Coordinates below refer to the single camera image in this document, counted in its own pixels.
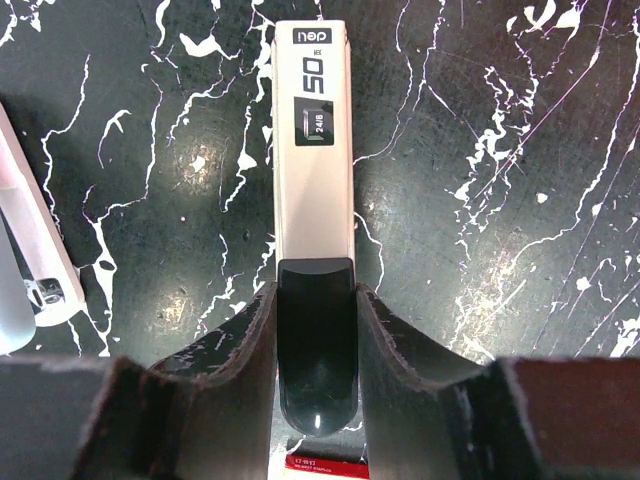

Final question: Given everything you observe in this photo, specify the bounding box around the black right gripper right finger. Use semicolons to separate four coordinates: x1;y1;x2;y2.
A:
356;286;639;479

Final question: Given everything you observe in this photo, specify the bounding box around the white black stapler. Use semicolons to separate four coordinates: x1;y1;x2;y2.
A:
272;20;358;437

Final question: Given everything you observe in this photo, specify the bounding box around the red white staple box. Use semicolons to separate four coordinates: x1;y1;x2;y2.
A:
284;439;370;479

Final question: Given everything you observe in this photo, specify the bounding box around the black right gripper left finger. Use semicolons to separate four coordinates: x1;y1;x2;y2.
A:
1;284;276;479

